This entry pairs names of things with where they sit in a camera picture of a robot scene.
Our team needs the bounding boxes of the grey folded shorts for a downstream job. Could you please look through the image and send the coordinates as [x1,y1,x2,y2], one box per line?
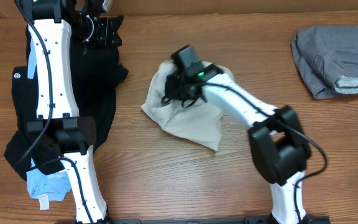
[291,26,358,100]

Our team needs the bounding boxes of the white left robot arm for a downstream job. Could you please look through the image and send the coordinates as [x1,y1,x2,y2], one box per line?
[15,0,122,223]

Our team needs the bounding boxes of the light blue garment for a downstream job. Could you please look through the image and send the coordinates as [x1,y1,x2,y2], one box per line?
[24,40,71,210]

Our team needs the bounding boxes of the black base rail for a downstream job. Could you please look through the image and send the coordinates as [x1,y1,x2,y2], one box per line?
[56,215,331,224]

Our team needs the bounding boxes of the beige cotton shorts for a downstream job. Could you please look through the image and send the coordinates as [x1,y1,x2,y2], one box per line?
[141,60,224,151]

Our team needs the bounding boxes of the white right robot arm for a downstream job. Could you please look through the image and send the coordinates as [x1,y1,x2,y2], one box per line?
[162,45,311,223]

